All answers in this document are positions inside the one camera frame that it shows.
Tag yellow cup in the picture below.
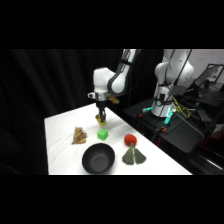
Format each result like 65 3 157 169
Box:
94 114 108 128

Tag green cube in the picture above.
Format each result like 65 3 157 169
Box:
96 128 109 141

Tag black laptop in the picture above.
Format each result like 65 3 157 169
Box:
194 63 224 92

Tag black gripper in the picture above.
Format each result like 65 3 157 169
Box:
95 99 109 123

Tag black robot stand platform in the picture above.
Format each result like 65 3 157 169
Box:
122 97 206 155

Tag yellow green cable bundle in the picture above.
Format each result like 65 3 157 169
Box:
172 99 193 119

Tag brown pretzel toy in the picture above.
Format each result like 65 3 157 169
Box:
71 126 88 146

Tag yellowish wrist camera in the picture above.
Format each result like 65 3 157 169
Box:
106 94 121 105

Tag green plush leaf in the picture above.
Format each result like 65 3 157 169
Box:
121 142 147 166

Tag red plush tomato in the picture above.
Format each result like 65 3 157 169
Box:
123 133 138 147

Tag black curtain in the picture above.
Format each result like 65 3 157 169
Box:
0 49 165 176

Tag black bowl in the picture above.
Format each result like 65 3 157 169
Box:
81 143 116 175

